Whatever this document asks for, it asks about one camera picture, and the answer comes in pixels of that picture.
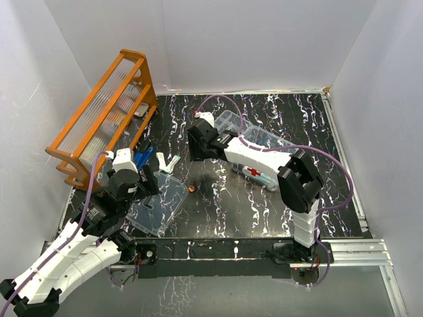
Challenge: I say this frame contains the white bandage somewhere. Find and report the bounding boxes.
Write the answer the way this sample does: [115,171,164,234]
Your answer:
[163,155,180,174]
[156,152,167,170]

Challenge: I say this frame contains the clear compartment organizer tray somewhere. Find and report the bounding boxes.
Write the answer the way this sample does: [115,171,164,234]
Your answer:
[214,110,253,138]

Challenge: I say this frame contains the clear medicine kit box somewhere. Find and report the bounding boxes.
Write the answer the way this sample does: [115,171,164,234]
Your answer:
[225,125,297,192]

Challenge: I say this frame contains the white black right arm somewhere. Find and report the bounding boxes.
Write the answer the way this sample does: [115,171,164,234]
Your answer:
[188,118,323,262]

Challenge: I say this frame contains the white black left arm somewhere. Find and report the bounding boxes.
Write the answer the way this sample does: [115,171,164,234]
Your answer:
[1,165,159,316]

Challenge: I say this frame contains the blue stapler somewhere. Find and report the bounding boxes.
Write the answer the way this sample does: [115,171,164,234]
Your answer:
[133,143,155,170]

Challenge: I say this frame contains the orange wooden rack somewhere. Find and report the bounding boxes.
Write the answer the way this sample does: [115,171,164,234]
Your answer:
[46,49,158,190]

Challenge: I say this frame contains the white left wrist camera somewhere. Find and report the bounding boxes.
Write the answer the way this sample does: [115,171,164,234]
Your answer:
[112,148,138,172]

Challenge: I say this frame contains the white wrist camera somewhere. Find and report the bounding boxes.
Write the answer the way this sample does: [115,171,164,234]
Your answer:
[112,148,138,172]
[194,110,215,127]

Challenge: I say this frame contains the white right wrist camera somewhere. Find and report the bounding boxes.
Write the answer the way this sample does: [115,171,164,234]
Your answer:
[194,110,215,127]

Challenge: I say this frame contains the clear kit lid black handle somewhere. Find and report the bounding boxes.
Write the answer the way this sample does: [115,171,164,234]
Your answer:
[126,172,188,237]

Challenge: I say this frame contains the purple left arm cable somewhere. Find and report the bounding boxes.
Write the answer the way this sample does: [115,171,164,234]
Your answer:
[1,150,113,317]

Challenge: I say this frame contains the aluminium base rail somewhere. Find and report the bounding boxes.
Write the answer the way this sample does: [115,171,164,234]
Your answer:
[36,238,394,270]

